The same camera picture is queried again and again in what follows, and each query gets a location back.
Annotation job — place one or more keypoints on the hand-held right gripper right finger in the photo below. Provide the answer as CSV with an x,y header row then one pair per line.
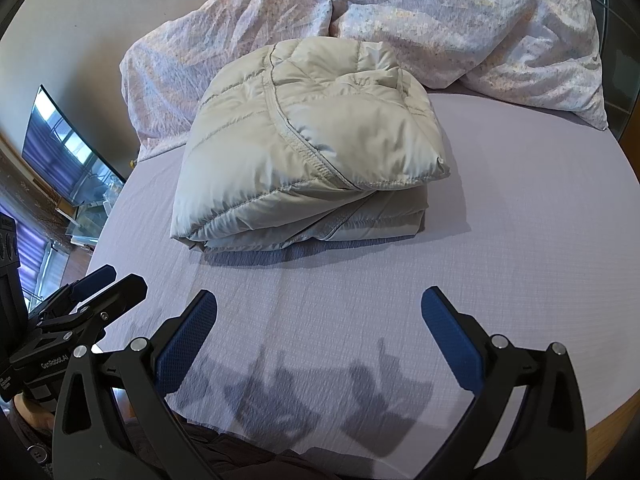
x,y
450,340

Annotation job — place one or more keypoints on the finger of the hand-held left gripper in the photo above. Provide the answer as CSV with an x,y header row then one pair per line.
x,y
115,300
95,280

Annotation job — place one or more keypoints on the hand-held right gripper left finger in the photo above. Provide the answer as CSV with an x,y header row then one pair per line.
x,y
185,342

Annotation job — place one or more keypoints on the cream puffer jacket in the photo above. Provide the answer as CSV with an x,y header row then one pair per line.
x,y
310,160

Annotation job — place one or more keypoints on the person's left forearm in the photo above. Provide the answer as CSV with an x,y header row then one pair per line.
x,y
32,412

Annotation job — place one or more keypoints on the glass television stand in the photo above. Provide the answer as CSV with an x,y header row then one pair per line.
x,y
90,215

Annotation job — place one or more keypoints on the purple curtain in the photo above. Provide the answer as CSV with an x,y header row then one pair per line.
x,y
30,240

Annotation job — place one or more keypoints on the bed with purple sheet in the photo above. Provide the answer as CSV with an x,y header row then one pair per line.
x,y
500,260

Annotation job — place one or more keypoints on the flat screen television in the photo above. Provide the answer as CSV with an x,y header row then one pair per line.
x,y
70,155

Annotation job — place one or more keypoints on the glass wardrobe door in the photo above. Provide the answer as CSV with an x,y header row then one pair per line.
x,y
612,35

